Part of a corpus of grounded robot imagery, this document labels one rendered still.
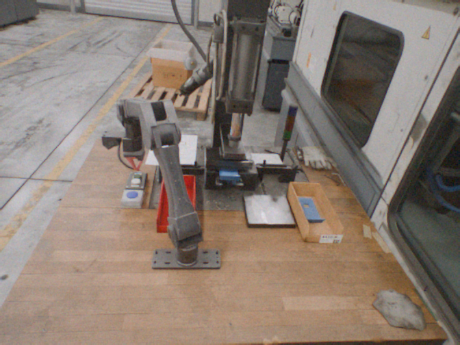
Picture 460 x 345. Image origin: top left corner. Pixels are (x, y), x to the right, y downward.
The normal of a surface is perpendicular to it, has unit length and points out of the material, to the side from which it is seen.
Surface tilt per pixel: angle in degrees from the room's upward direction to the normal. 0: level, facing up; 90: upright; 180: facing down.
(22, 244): 0
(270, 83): 90
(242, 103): 90
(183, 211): 54
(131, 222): 0
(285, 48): 90
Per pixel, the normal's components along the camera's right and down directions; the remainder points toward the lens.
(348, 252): 0.10, -0.83
